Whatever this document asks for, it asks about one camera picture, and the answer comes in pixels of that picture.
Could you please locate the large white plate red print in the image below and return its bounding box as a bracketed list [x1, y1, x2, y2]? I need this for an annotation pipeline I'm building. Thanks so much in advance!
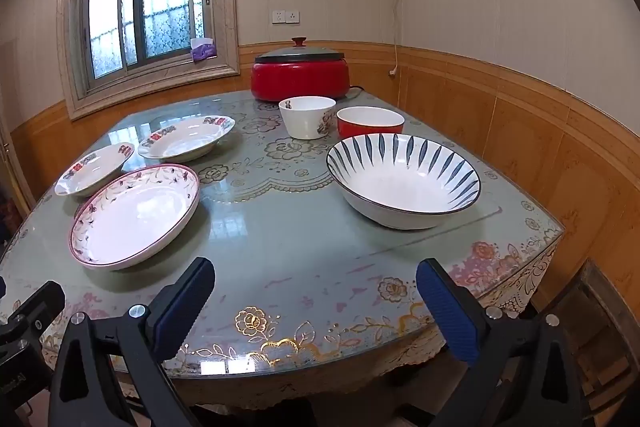
[137, 115, 236, 162]

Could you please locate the small white plate red print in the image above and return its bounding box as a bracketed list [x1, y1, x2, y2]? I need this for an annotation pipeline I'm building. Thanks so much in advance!
[54, 142, 135, 198]

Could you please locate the purple tissue pack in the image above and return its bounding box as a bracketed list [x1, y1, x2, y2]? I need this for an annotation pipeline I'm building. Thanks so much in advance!
[190, 38, 217, 62]

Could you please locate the red bowl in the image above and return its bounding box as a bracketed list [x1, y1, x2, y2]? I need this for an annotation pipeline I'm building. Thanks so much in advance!
[336, 106, 405, 140]

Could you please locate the blue striped white bowl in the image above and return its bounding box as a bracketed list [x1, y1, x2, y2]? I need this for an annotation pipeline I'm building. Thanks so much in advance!
[326, 133, 482, 230]

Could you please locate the red electric pot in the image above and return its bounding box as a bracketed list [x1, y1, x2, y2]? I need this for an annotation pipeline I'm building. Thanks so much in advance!
[251, 54, 351, 102]

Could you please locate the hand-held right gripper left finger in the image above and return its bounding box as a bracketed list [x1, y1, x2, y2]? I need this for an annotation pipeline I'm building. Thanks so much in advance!
[47, 257, 216, 427]

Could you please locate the window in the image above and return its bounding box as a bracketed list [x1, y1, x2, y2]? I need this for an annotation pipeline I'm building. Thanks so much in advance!
[56, 0, 241, 120]

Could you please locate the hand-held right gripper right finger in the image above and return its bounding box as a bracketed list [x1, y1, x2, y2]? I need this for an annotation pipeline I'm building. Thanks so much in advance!
[416, 258, 586, 427]

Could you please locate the pink floral plate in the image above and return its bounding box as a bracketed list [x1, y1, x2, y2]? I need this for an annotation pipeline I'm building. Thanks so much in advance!
[68, 164, 201, 271]

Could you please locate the wooden stool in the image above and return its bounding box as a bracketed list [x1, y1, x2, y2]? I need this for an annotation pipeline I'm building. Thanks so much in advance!
[530, 257, 640, 427]

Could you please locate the grey pot lid red knob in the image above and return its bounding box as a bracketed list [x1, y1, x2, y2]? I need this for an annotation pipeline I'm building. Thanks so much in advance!
[254, 38, 348, 66]

